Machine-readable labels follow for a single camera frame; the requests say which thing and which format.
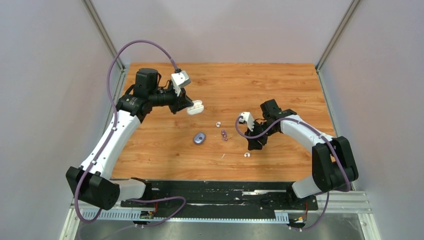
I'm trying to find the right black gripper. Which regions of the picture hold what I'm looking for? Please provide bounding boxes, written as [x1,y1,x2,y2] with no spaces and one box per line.
[244,120,277,151]

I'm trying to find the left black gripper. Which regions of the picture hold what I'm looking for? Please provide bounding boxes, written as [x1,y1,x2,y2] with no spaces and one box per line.
[149,83,194,115]

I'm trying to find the white earbud charging case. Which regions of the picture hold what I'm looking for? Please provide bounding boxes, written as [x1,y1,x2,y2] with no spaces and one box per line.
[186,100,205,116]

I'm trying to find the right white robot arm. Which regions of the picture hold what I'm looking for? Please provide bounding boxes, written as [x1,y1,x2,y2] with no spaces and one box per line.
[235,99,359,209]

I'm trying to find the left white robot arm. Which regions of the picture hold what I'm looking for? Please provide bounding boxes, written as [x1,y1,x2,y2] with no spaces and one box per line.
[65,68,201,211]

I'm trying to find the blue-grey earbud case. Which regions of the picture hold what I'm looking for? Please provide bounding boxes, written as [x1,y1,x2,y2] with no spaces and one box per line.
[193,132,206,145]

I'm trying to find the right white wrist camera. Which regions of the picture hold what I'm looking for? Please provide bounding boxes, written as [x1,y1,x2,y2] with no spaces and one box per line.
[238,111,255,132]

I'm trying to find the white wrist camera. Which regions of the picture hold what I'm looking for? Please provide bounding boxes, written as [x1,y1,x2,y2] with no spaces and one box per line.
[238,111,255,132]
[171,70,192,97]

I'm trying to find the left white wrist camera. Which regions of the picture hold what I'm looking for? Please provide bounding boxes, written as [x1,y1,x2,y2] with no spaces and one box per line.
[171,70,192,97]

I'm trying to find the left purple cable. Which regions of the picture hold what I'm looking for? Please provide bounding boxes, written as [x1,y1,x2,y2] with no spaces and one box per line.
[73,40,187,229]

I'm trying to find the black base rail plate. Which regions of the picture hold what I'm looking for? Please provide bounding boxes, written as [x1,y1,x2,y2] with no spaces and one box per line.
[120,180,318,219]

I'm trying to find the left aluminium frame post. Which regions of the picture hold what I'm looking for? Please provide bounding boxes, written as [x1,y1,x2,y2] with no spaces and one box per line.
[81,0,126,85]

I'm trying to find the aluminium frame post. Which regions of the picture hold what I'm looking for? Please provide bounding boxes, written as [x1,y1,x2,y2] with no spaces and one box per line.
[315,0,363,78]
[81,0,126,85]

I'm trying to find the right aluminium frame post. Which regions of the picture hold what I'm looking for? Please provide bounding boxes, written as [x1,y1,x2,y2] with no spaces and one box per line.
[315,0,363,78]

